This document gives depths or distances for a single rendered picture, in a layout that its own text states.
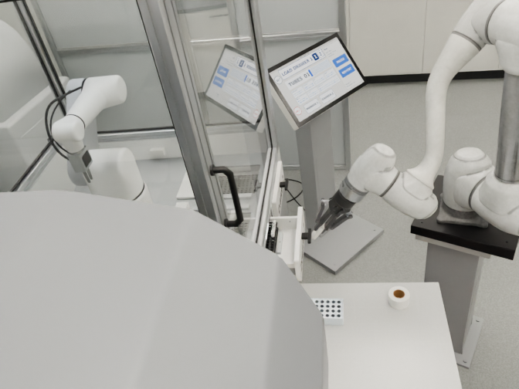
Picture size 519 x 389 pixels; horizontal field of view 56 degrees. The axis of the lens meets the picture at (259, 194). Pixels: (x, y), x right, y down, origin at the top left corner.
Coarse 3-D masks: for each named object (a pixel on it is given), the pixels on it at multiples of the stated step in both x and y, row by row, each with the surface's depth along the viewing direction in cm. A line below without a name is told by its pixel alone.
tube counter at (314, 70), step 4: (324, 60) 242; (320, 64) 240; (324, 64) 241; (328, 64) 242; (312, 68) 237; (316, 68) 238; (320, 68) 239; (324, 68) 241; (304, 72) 235; (308, 72) 236; (312, 72) 237; (316, 72) 238; (320, 72) 239; (304, 76) 234; (308, 76) 235; (312, 76) 236
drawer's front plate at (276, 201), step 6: (276, 168) 210; (282, 168) 215; (276, 174) 206; (282, 174) 214; (276, 180) 203; (282, 180) 213; (276, 186) 200; (276, 192) 197; (276, 198) 195; (282, 198) 211; (276, 204) 194; (276, 210) 194; (276, 216) 197
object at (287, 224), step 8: (288, 216) 190; (296, 216) 189; (280, 224) 191; (288, 224) 191; (296, 224) 190; (288, 232) 191; (288, 240) 188; (288, 248) 184; (280, 256) 182; (288, 256) 181; (288, 264) 170
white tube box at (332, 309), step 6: (318, 300) 168; (324, 300) 168; (330, 300) 167; (336, 300) 167; (342, 300) 166; (318, 306) 166; (324, 306) 166; (330, 306) 165; (336, 306) 165; (342, 306) 164; (324, 312) 164; (330, 312) 164; (336, 312) 163; (342, 312) 163; (324, 318) 162; (330, 318) 161; (336, 318) 161; (342, 318) 161; (324, 324) 164; (330, 324) 164; (336, 324) 163; (342, 324) 163
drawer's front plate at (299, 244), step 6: (300, 210) 186; (300, 216) 183; (300, 222) 181; (300, 228) 178; (300, 234) 176; (300, 240) 176; (300, 246) 175; (294, 252) 169; (300, 252) 174; (294, 258) 167; (300, 258) 173; (294, 264) 167; (300, 270) 171; (300, 276) 171
